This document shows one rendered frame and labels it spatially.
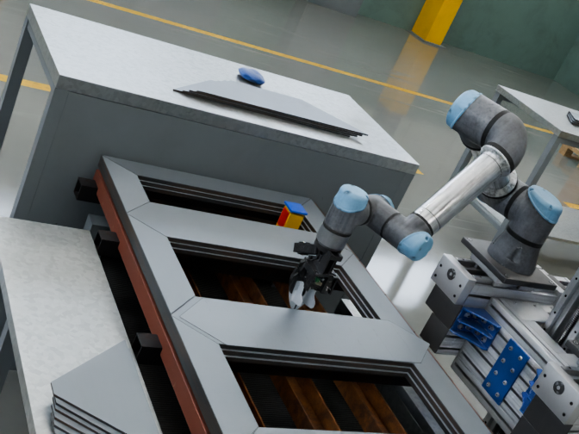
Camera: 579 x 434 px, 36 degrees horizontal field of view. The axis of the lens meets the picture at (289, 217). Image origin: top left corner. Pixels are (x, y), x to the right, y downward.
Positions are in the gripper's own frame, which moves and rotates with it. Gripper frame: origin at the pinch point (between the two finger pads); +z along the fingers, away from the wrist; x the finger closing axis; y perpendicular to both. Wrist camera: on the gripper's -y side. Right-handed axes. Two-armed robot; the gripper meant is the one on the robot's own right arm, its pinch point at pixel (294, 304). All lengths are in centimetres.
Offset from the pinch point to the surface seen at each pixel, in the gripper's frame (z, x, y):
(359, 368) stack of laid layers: 3.1, 11.7, 20.3
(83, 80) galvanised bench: -19, -48, -71
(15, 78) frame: 7, -54, -127
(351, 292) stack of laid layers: 2.9, 27.3, -14.6
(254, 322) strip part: 0.8, -14.9, 9.2
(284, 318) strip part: 0.8, -4.9, 5.8
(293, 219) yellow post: 0, 21, -49
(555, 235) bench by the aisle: 64, 340, -228
